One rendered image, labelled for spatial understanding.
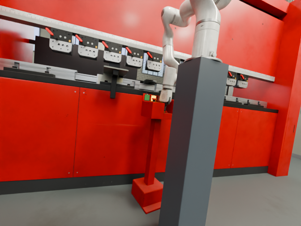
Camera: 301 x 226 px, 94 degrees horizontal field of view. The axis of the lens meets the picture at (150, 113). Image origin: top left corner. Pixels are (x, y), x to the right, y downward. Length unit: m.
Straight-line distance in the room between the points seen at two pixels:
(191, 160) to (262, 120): 1.69
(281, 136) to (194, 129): 1.92
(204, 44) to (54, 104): 1.08
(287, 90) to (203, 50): 1.88
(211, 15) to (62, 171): 1.42
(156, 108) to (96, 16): 0.94
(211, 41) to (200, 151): 0.53
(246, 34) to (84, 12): 1.80
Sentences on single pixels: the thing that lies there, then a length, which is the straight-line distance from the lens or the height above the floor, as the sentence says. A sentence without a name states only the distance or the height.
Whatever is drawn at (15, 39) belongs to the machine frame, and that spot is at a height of 1.19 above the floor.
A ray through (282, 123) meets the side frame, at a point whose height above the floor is 0.70.
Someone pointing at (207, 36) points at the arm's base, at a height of 1.11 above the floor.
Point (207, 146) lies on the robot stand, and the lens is 0.77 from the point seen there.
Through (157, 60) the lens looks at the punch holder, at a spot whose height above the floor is 1.19.
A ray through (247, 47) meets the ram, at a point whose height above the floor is 1.58.
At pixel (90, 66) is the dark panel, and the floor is 1.13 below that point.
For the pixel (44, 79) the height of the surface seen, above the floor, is 0.85.
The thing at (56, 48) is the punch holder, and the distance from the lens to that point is 1.43.
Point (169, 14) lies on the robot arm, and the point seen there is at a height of 1.41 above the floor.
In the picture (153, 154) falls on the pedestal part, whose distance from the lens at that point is 1.16.
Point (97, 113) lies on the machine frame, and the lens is 1.24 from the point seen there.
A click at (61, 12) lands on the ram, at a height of 1.39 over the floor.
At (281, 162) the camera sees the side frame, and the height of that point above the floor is 0.20.
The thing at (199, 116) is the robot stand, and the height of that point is 0.73.
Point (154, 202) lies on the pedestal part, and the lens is 1.27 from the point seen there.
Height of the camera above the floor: 0.77
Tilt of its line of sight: 4 degrees down
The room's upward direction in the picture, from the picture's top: 7 degrees clockwise
